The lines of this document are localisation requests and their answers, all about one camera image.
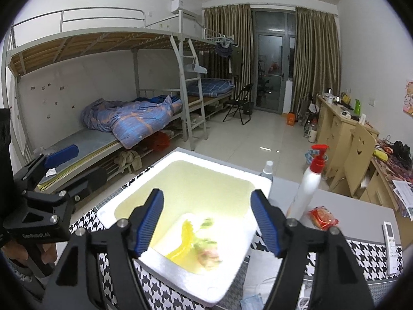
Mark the white pump bottle red top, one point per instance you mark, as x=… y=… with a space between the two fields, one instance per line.
x=305 y=187

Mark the white metal bunk bed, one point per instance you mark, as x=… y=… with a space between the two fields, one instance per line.
x=206 y=35
x=96 y=38

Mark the hanging dark clothes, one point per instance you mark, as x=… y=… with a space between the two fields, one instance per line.
x=226 y=51

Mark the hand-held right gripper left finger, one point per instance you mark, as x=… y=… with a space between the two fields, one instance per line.
x=149 y=222

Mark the white air conditioner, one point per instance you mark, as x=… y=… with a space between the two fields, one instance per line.
x=185 y=6

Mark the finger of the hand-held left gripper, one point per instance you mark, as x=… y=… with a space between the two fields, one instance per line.
x=63 y=154
x=90 y=180

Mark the red bag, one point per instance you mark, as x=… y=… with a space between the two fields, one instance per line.
x=160 y=141

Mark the blue spray bottle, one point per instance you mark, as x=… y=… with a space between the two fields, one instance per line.
x=267 y=169

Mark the white remote control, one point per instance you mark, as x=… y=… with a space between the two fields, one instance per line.
x=391 y=245

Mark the white clothes hanger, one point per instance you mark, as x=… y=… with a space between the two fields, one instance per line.
x=196 y=67

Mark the blue plaid quilt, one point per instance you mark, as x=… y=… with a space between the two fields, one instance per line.
x=138 y=119

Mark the brown curtain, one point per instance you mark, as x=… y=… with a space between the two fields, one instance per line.
x=317 y=55
x=226 y=22

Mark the black shoes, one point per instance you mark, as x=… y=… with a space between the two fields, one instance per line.
x=401 y=151

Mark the yellow banana toy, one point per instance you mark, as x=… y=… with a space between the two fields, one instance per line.
x=380 y=155

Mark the wooden desk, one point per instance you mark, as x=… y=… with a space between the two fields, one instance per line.
x=338 y=126

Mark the red snack packet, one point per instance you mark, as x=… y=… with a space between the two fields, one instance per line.
x=322 y=218

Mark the glass balcony door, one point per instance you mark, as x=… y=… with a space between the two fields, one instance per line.
x=272 y=55

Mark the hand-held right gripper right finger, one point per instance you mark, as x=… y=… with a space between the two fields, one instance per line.
x=267 y=224

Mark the beige cloth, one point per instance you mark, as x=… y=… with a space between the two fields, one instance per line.
x=129 y=160

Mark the green bottle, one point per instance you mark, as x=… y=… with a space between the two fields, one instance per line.
x=358 y=107

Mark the black folding chair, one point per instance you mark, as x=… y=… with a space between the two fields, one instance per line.
x=240 y=103

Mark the wall poster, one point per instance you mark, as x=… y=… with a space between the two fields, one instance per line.
x=408 y=98

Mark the yellow soft toy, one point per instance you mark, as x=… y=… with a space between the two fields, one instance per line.
x=184 y=245

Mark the person's left hand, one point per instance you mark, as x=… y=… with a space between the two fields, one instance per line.
x=45 y=253

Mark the grey mattress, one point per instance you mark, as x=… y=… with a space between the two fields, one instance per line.
x=80 y=142

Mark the wooden smiley chair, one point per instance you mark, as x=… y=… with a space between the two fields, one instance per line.
x=358 y=148

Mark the pink green soft toy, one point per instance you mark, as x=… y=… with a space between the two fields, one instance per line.
x=208 y=255

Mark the blue basin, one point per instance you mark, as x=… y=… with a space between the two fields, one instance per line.
x=308 y=159

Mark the houndstooth tablecloth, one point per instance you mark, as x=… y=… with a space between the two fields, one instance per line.
x=361 y=258

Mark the white papers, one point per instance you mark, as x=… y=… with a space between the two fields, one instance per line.
x=403 y=197

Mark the orange box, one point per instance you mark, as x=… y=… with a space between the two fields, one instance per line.
x=291 y=118

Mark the blue plaid bedding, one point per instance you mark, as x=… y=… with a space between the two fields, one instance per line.
x=213 y=85

